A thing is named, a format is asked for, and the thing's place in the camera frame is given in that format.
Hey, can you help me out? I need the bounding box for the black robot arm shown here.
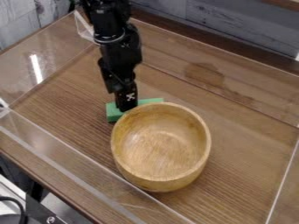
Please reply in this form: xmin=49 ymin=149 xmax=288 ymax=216
xmin=80 ymin=0 xmax=143 ymax=112

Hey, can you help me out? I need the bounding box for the black metal bracket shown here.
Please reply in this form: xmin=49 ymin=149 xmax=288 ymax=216
xmin=25 ymin=194 xmax=68 ymax=224

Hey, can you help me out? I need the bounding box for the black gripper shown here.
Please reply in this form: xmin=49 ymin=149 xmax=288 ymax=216
xmin=95 ymin=23 xmax=143 ymax=112

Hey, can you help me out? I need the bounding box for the green foam block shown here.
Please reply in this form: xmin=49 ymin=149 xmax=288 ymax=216
xmin=105 ymin=98 xmax=164 ymax=123

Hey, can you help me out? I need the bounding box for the brown wooden bowl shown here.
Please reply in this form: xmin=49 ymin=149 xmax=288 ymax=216
xmin=111 ymin=102 xmax=211 ymax=193

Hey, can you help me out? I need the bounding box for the black cable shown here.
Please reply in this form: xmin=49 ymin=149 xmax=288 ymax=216
xmin=0 ymin=194 xmax=31 ymax=224

